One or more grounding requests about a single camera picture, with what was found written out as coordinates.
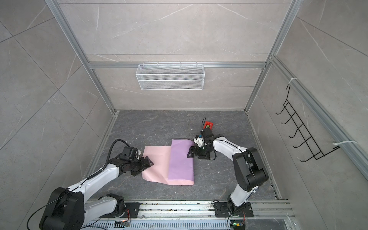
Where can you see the aluminium rail base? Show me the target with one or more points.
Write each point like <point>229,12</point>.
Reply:
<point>199,215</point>

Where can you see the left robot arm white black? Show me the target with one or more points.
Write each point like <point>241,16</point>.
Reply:
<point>69,208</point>

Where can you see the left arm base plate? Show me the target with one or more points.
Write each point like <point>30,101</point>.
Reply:
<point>130,209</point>

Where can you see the black wire hook rack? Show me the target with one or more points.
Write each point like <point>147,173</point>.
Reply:
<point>301,130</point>

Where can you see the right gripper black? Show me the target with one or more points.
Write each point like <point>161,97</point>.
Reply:
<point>192,150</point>

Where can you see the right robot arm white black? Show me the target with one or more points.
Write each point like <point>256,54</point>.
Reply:
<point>249,169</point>

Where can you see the red tape dispenser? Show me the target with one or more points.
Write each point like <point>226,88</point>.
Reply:
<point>208,125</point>

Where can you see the pink wrapping paper sheet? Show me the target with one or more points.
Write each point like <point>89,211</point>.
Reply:
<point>171,166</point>

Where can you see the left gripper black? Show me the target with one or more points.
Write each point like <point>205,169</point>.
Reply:
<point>143,160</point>

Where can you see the white wire mesh basket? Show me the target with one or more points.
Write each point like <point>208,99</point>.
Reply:
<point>164,77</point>

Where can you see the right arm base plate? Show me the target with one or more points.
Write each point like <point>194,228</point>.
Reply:
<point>226,209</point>

